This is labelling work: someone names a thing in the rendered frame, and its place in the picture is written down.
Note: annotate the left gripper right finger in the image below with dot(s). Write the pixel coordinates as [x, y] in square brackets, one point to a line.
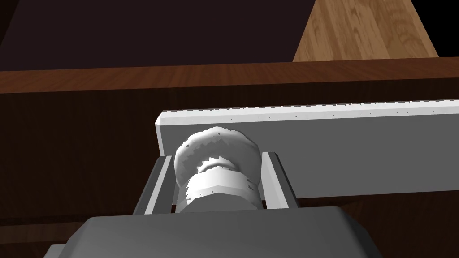
[274, 182]

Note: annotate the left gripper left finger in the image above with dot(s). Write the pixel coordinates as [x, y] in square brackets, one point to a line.
[156, 190]

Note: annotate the white round knob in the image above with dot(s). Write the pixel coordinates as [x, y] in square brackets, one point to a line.
[217, 172]

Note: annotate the dark brown wooden cabinet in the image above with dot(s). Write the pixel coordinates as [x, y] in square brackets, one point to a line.
[71, 143]

